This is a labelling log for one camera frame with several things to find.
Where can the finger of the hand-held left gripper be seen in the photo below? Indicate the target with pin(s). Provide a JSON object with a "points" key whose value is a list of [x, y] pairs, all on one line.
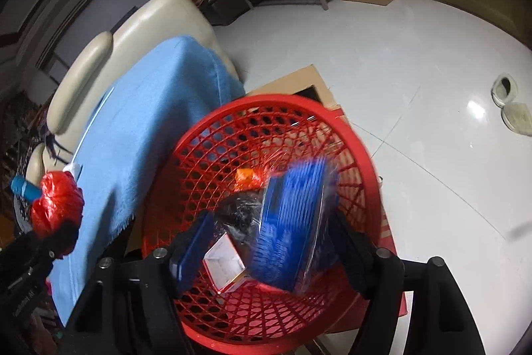
{"points": [[58, 242]]}

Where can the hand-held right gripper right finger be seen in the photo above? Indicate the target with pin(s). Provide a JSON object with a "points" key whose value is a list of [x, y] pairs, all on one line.
{"points": [[353, 255]]}

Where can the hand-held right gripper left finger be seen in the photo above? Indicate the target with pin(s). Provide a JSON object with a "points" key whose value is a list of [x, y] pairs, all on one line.
{"points": [[191, 255]]}

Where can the red plastic bag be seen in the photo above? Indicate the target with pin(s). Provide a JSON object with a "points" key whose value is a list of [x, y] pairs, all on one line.
{"points": [[56, 197]]}

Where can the black plastic bag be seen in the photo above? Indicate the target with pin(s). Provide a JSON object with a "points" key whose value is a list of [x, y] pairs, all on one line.
{"points": [[241, 213]]}

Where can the blue striped snack wrapper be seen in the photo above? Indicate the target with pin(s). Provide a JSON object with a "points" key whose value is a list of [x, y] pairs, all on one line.
{"points": [[286, 222]]}

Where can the orange wrapper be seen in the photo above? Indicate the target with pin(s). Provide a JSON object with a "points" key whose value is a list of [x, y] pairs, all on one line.
{"points": [[245, 178]]}

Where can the red mesh basket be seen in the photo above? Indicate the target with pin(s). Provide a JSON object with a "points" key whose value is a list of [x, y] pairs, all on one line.
{"points": [[199, 155]]}

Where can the small white paper box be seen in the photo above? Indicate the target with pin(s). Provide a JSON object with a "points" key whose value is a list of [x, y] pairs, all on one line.
{"points": [[224, 259]]}

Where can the teal blue canister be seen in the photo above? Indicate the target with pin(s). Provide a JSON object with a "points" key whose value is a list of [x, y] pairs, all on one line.
{"points": [[23, 188]]}

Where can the thin white rod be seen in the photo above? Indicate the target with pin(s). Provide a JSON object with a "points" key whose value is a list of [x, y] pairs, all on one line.
{"points": [[95, 118]]}

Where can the blue table cloth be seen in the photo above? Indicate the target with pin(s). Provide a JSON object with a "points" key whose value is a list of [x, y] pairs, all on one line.
{"points": [[137, 122]]}

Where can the flat brown cardboard sheet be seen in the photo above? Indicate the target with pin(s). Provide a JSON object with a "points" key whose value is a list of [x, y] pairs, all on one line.
{"points": [[291, 82]]}

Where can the beige slipper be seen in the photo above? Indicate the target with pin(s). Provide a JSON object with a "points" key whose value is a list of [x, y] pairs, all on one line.
{"points": [[505, 89], [517, 118]]}

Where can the beige leather sofa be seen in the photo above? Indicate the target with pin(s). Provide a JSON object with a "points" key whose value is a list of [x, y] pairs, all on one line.
{"points": [[166, 18]]}

